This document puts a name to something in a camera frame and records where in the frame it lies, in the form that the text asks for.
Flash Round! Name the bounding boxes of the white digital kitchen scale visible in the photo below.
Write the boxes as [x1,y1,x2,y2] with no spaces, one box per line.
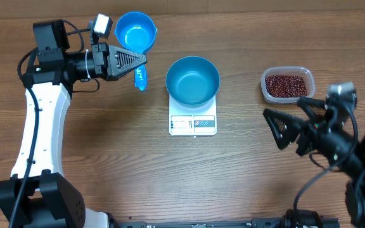
[169,96,217,136]

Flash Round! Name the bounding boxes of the blue plastic scoop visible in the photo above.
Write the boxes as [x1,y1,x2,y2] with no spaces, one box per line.
[114,11,158,92]

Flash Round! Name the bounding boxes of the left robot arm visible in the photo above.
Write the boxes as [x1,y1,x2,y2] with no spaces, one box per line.
[0,14,147,227]

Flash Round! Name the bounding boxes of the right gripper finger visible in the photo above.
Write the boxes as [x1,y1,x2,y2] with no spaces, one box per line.
[263,108,306,149]
[297,97,326,120]

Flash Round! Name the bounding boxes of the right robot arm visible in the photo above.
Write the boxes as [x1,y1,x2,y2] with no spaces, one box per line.
[263,96,365,227]

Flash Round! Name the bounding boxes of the clear plastic container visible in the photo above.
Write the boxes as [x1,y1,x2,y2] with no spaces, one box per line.
[260,66,315,104]

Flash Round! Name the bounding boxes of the red beans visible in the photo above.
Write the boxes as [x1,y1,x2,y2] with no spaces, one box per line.
[266,75,307,98]

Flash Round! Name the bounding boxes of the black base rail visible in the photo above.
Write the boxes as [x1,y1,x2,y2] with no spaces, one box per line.
[115,218,282,228]

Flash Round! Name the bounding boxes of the blue bowl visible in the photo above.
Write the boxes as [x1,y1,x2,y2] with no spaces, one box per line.
[165,56,221,106]

